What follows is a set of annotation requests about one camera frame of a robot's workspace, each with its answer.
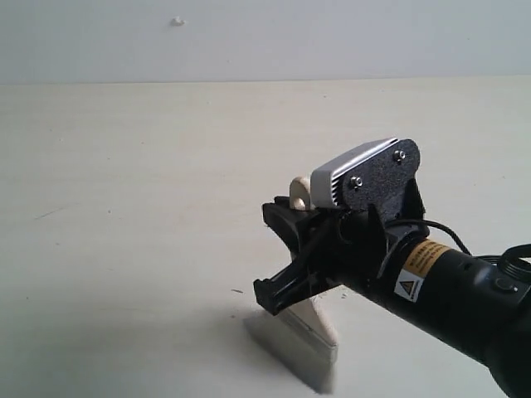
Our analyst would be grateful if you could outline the white wide paint brush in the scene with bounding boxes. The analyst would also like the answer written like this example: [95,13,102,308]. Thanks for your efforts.
[242,175,339,395]

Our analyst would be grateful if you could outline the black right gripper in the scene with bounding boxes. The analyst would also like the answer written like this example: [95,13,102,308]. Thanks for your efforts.
[253,196,398,316]

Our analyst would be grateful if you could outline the small white wall bump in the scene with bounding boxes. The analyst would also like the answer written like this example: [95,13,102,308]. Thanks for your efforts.
[170,17,186,27]

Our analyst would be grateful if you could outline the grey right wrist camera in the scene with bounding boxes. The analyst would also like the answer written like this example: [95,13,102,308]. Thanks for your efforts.
[310,138,425,222]

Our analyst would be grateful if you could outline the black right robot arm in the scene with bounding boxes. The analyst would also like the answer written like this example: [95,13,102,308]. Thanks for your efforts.
[254,197,530,397]

